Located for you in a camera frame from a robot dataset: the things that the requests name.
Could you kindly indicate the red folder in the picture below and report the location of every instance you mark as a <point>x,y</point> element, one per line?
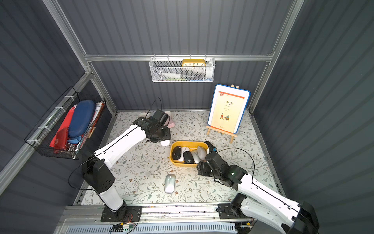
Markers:
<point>59,141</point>

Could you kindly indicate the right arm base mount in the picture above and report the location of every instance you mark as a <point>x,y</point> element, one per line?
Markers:
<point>225,211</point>

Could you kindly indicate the floral table mat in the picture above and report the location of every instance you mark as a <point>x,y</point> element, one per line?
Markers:
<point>140,174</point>

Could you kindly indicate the white wire wall basket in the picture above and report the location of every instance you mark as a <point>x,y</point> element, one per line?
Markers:
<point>165,70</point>

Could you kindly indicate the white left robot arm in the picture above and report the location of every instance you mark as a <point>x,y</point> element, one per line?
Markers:
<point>96,170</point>

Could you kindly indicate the pink case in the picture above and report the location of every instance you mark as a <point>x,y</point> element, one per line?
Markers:
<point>170,122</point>

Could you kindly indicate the yellow clock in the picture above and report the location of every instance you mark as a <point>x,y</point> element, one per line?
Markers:
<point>193,62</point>

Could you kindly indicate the silver mouse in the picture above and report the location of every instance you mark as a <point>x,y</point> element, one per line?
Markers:
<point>170,183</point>

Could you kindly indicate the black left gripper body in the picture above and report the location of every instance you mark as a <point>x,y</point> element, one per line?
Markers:
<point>163,136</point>

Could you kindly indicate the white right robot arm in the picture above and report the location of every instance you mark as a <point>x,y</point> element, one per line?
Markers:
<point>257,201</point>

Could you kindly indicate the blue oval case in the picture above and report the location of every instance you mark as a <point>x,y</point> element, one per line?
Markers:
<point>81,119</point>

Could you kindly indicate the small circuit board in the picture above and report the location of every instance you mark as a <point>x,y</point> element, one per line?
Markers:
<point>122,228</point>

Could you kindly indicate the black wire side basket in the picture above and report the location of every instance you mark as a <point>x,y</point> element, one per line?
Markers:
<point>40,137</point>

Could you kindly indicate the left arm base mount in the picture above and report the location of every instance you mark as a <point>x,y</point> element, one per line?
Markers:
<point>123,214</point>

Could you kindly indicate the beige book with red stripe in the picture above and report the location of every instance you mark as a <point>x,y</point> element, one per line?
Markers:
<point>226,113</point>

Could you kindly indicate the yellow storage box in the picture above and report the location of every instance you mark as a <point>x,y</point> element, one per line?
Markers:
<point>192,145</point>

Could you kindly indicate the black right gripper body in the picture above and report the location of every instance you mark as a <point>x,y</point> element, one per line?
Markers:
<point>203,168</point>

